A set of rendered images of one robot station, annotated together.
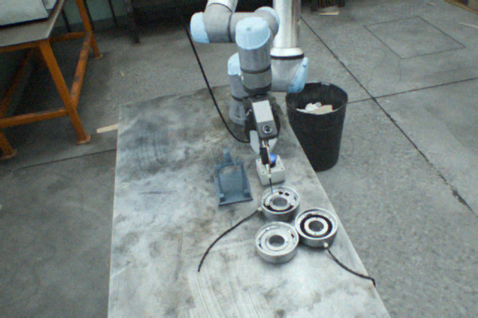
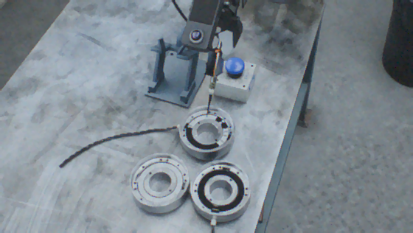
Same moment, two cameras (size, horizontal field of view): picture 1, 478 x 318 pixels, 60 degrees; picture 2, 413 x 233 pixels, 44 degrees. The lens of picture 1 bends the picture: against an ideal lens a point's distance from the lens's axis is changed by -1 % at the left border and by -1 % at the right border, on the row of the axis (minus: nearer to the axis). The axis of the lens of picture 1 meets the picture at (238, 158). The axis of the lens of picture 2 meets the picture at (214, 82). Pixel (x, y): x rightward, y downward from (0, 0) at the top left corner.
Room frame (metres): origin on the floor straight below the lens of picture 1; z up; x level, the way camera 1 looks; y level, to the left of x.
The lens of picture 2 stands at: (0.32, -0.37, 1.63)
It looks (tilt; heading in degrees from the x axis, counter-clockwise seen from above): 51 degrees down; 28
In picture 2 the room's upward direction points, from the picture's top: 4 degrees counter-clockwise
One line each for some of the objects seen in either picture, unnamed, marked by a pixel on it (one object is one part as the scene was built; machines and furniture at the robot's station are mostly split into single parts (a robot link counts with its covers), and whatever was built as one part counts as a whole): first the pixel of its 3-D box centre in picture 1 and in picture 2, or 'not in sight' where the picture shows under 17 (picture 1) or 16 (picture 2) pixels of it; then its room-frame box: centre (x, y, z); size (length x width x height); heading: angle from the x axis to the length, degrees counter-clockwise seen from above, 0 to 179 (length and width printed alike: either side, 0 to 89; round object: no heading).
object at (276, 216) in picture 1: (280, 204); (207, 133); (0.79, -0.09, 0.82); 0.10 x 0.10 x 0.04
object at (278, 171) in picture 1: (269, 168); (236, 77); (0.94, -0.09, 0.82); 0.08 x 0.07 x 0.05; 6
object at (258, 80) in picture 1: (255, 75); not in sight; (0.91, -0.07, 1.15); 0.08 x 0.08 x 0.05
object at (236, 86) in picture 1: (247, 72); not in sight; (1.28, -0.07, 0.97); 0.13 x 0.12 x 0.14; 70
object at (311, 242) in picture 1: (316, 228); (220, 192); (0.69, -0.17, 0.82); 0.10 x 0.10 x 0.04
